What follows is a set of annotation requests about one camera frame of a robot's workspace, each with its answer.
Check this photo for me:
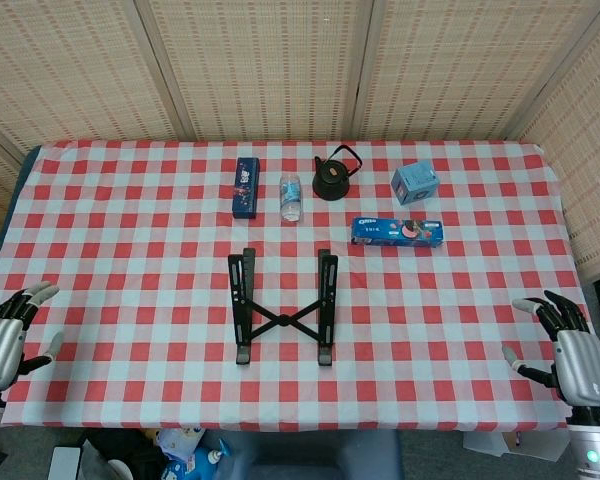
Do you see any clear plastic water bottle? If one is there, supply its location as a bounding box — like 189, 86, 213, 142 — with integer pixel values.
278, 173, 305, 224

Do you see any dark blue stool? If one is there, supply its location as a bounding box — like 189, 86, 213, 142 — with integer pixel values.
229, 428, 404, 480

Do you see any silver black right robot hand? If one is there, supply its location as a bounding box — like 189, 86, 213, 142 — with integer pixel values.
501, 289, 600, 409

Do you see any black bag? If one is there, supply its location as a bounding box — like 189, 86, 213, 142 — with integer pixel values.
77, 428, 169, 480

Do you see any blue Oreo cookie box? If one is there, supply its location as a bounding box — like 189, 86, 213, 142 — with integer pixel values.
350, 216, 445, 249

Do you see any black folding laptop stand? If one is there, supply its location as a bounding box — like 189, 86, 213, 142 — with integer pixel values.
227, 247, 340, 368

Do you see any red white checkered tablecloth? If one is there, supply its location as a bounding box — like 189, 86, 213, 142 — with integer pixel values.
0, 139, 600, 437

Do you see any blue printed plastic bag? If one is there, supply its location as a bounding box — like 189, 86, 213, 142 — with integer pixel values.
157, 425, 234, 480

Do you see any black cast iron kettle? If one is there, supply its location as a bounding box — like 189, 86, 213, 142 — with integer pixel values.
311, 144, 364, 202

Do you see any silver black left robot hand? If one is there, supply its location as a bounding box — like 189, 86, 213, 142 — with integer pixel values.
0, 280, 65, 391

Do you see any light blue cube box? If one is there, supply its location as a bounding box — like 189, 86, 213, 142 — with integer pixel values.
390, 159, 440, 207

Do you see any small white box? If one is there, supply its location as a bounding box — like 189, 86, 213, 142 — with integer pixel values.
46, 446, 83, 480

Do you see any dark blue rectangular box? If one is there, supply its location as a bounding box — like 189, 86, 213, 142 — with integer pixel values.
231, 157, 261, 220

